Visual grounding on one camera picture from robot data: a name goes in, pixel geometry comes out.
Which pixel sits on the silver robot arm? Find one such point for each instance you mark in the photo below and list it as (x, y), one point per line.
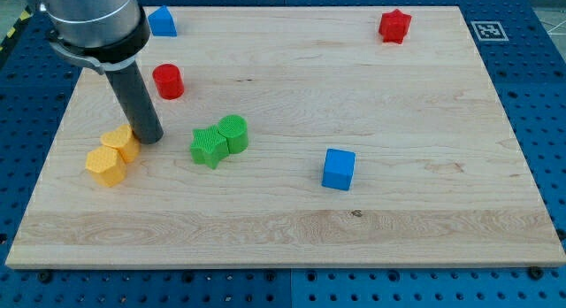
(101, 35)

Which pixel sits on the green star block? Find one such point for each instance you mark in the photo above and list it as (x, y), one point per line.
(208, 147)

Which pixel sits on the red star block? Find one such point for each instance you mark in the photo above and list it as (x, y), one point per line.
(394, 26)

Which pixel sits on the wooden board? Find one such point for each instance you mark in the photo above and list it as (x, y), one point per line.
(439, 181)

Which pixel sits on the green cylinder block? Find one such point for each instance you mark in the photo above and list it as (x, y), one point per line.
(235, 129)

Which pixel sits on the blue cube block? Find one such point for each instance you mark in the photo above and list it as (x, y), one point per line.
(338, 169)

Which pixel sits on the red cylinder block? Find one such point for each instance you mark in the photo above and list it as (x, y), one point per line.
(168, 81)

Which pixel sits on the yellow heart block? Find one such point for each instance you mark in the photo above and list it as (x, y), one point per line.
(124, 141)

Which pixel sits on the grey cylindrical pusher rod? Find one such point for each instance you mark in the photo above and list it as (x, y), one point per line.
(133, 96)

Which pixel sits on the blue triangular block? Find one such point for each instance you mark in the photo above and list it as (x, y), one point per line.
(161, 22)

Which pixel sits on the yellow hexagon block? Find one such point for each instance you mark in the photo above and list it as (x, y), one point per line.
(106, 166)

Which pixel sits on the fiducial marker tag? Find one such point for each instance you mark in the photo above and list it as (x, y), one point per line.
(489, 31)

